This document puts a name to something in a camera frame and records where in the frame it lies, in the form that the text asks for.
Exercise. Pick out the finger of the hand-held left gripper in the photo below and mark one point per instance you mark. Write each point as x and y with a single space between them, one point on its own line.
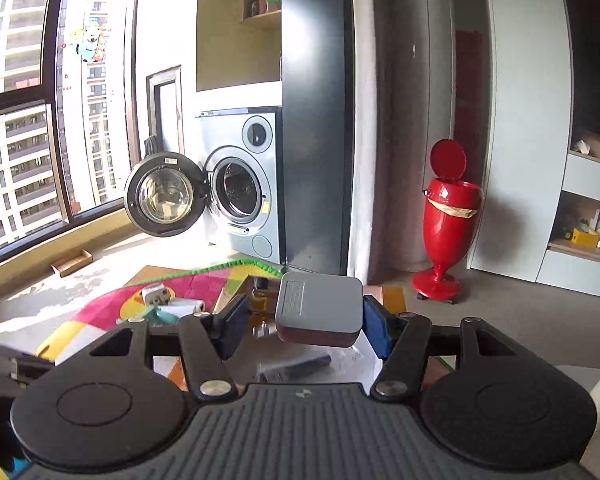
32 367

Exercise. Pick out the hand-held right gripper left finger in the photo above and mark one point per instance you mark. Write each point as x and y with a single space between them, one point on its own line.
237 327

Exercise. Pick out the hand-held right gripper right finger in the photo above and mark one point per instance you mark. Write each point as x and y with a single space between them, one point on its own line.
377 327

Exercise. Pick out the pink cardboard box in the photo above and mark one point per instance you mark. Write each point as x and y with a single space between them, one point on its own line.
387 297

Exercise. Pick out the white printed box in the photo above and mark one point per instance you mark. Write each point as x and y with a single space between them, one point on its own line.
187 306

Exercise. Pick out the grey box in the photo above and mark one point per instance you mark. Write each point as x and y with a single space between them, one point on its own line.
320 310

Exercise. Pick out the teal and white item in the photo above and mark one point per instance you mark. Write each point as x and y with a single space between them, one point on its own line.
162 314

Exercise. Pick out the white power adapter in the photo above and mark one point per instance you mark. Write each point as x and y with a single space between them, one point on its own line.
155 295

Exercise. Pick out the colourful cartoon play mat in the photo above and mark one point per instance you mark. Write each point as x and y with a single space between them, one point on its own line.
110 305

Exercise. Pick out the red trash bin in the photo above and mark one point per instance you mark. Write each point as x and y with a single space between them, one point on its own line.
445 240

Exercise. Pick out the small cardboard tray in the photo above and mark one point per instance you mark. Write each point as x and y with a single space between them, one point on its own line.
72 262

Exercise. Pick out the beige trash bag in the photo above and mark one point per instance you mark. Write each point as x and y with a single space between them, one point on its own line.
452 208

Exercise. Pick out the round washing machine door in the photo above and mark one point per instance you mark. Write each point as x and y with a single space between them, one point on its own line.
162 195

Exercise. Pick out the silver washing machine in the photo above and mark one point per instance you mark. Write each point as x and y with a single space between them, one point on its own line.
250 170

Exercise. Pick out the dark cloth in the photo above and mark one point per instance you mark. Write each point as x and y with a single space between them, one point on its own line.
150 146

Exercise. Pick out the yellow toy truck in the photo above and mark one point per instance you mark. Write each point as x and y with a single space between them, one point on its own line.
582 237

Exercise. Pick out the dark tall cabinet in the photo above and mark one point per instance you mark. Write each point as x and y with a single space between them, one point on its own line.
317 110

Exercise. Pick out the dark framed panel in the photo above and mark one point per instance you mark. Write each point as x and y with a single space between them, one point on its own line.
151 110

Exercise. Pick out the white cabinet unit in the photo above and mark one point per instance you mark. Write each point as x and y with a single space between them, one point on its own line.
520 135

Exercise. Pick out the white tissue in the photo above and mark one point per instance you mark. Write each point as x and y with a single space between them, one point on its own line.
581 148

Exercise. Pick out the cartoon window sticker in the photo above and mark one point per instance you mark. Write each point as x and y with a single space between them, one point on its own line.
90 40

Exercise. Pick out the green box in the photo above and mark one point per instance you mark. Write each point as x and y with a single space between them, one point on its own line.
274 2

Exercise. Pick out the black window frame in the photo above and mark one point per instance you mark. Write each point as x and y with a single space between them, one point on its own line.
50 60

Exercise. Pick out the wooden wall shelf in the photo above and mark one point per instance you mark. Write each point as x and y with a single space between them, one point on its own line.
262 20

